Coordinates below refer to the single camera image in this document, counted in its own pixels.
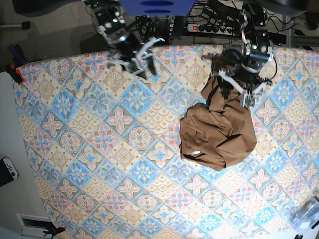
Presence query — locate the black orange clamp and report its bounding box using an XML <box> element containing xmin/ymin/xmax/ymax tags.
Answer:
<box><xmin>43</xmin><ymin>227</ymin><xmax>65</xmax><ymax>236</ymax></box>

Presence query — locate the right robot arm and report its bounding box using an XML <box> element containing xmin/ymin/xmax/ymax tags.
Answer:
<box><xmin>84</xmin><ymin>0</ymin><xmax>165</xmax><ymax>79</ymax></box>

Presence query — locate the patterned tablecloth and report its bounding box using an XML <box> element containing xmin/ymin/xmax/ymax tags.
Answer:
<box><xmin>13</xmin><ymin>45</ymin><xmax>319</xmax><ymax>239</ymax></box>

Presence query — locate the game console with controller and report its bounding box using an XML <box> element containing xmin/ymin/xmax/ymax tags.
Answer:
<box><xmin>0</xmin><ymin>157</ymin><xmax>19</xmax><ymax>186</ymax></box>

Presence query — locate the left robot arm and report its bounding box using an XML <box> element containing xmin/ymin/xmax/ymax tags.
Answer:
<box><xmin>211</xmin><ymin>1</ymin><xmax>274</xmax><ymax>108</ymax></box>

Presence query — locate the brown t-shirt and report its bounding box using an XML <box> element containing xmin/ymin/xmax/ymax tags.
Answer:
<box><xmin>179</xmin><ymin>53</ymin><xmax>258</xmax><ymax>172</ymax></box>

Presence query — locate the blue mount plate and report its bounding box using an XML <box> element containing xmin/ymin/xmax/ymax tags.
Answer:
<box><xmin>119</xmin><ymin>0</ymin><xmax>195</xmax><ymax>16</ymax></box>

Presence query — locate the white floor vent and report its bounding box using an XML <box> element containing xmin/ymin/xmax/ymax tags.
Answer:
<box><xmin>16</xmin><ymin>214</ymin><xmax>53</xmax><ymax>239</ymax></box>

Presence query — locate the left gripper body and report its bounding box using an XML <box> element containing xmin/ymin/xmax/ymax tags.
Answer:
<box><xmin>211</xmin><ymin>49</ymin><xmax>272</xmax><ymax>108</ymax></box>

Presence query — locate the clear plastic box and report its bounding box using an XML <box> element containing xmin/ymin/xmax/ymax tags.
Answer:
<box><xmin>289</xmin><ymin>196</ymin><xmax>319</xmax><ymax>235</ymax></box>

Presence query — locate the red black clamp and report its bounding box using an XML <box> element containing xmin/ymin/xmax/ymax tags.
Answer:
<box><xmin>5</xmin><ymin>64</ymin><xmax>24</xmax><ymax>85</ymax></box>

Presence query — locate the white power strip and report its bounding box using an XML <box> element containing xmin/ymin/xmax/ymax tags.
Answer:
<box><xmin>186</xmin><ymin>23</ymin><xmax>241</xmax><ymax>36</ymax></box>

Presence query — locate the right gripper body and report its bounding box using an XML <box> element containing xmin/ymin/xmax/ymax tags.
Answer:
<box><xmin>99</xmin><ymin>27</ymin><xmax>164</xmax><ymax>75</ymax></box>

